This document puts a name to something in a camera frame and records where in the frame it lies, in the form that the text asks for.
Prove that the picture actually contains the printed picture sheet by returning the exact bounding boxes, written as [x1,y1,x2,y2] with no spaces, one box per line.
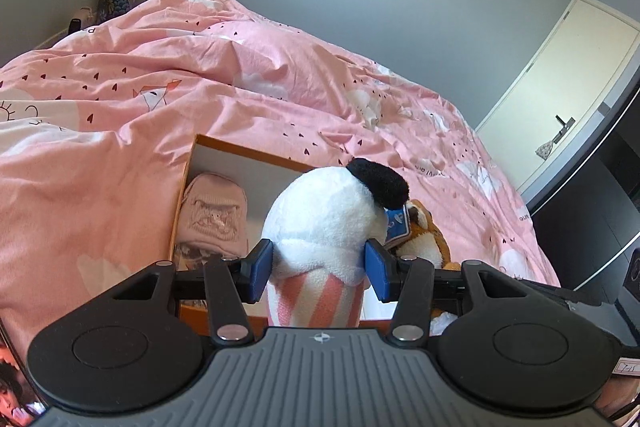
[0,337,43,423]

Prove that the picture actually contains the pink fabric pouch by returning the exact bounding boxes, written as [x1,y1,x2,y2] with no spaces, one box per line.
[177,173,251,260]

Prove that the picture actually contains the dark wardrobe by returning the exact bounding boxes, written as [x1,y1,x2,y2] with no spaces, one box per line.
[525,87,640,303]

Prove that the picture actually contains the pink printed duvet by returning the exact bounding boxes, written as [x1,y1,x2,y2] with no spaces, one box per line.
[0,0,563,358]

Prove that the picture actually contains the orange cardboard box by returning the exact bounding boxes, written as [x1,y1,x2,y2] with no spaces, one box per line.
[167,134,401,342]

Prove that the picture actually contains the white plush pink striped base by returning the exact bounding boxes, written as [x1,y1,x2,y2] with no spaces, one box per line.
[262,158,411,328]

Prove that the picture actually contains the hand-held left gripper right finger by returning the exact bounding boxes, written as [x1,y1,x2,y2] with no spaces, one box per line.
[364,239,551,342]

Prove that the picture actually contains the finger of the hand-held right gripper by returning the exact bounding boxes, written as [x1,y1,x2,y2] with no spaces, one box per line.
[522,279,622,309]

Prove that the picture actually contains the white door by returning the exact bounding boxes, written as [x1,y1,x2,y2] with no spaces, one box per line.
[475,0,640,192]

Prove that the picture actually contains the orange tiger plush blue outfit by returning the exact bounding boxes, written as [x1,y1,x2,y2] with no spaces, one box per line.
[385,199,463,338]

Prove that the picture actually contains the small bedside gadget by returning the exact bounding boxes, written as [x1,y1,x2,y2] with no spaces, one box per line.
[67,6,98,35]

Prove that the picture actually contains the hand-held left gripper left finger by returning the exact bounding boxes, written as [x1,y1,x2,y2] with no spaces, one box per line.
[107,238,275,342]

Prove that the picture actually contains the black door handle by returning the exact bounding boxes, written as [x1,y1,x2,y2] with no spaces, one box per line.
[552,116,576,142]

